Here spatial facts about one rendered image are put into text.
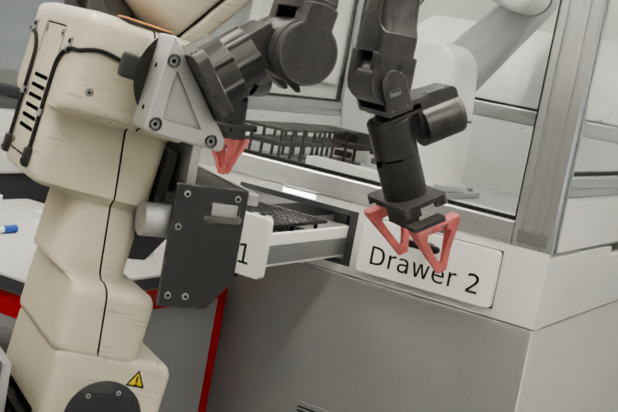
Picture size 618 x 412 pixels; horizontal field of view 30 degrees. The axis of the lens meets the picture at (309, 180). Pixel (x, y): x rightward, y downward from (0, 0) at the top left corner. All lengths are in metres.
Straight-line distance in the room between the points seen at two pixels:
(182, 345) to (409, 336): 0.46
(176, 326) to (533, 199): 0.75
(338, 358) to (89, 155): 1.05
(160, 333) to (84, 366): 0.82
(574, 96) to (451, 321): 0.49
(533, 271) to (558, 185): 0.17
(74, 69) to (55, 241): 0.24
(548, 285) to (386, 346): 0.35
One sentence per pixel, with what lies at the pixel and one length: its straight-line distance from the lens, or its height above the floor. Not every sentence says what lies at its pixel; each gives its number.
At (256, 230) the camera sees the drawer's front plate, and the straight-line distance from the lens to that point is 2.05.
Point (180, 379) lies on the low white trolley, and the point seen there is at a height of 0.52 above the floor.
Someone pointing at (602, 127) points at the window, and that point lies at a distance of 2.37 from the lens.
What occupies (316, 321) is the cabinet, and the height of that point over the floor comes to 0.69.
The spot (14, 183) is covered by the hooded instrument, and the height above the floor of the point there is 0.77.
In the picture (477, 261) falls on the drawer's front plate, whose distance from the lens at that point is 2.21.
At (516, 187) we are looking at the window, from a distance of 2.21.
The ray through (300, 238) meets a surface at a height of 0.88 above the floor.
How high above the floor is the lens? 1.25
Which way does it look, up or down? 7 degrees down
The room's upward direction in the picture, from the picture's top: 11 degrees clockwise
